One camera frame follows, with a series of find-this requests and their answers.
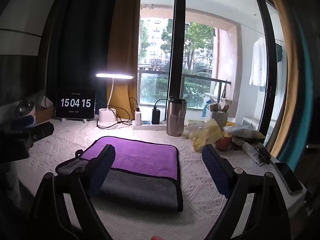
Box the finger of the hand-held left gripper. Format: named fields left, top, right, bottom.
left=24, top=121, right=55, bottom=147

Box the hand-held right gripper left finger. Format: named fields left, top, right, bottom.
left=27, top=144, right=117, bottom=240

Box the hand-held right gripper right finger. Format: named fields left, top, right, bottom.
left=201, top=144, right=293, bottom=240

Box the purple and grey towel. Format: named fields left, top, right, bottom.
left=55, top=136, right=184, bottom=213

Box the cardboard box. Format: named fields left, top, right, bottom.
left=35, top=95, right=56, bottom=119

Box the orange cup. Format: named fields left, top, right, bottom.
left=215, top=135, right=233, bottom=152

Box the shiny round jar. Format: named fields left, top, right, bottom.
left=14, top=99, right=37, bottom=127

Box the white textured tablecloth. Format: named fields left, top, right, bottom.
left=16, top=116, right=307, bottom=240

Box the yellow plastic bag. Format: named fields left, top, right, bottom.
left=185, top=119, right=225, bottom=153

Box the white tube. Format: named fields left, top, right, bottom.
left=241, top=141, right=264, bottom=166

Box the black tablet clock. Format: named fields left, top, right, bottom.
left=55, top=88, right=97, bottom=119

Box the grey packet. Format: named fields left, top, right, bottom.
left=224, top=123, right=266, bottom=140

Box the white perforated basket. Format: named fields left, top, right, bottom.
left=204, top=99, right=229, bottom=127

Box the black clip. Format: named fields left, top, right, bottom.
left=255, top=147, right=272, bottom=165

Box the white desk lamp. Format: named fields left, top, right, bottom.
left=95, top=72, right=135, bottom=130

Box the white power strip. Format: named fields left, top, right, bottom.
left=132, top=120, right=170, bottom=131

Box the stainless steel tumbler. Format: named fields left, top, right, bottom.
left=166, top=96, right=188, bottom=137

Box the black charger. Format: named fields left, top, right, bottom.
left=151, top=107, right=160, bottom=125

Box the black smartphone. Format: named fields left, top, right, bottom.
left=274, top=162, right=303, bottom=196

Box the dark green curtain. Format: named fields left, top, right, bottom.
left=45, top=0, right=120, bottom=110

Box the mustard yellow curtain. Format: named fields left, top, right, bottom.
left=106, top=0, right=143, bottom=120

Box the white hanging shirt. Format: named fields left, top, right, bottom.
left=249, top=37, right=268, bottom=88

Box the teal hanging cloth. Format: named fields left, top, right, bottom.
left=275, top=42, right=284, bottom=63

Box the black cable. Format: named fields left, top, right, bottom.
left=154, top=98, right=168, bottom=123
left=107, top=97, right=139, bottom=125

